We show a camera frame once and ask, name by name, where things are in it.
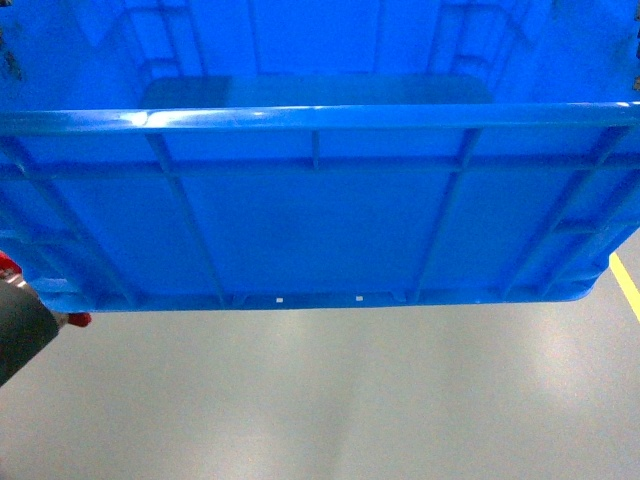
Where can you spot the large blue plastic crate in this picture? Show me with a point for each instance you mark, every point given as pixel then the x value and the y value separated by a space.
pixel 205 155

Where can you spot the grey red cart corner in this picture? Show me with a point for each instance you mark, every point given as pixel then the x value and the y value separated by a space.
pixel 27 324

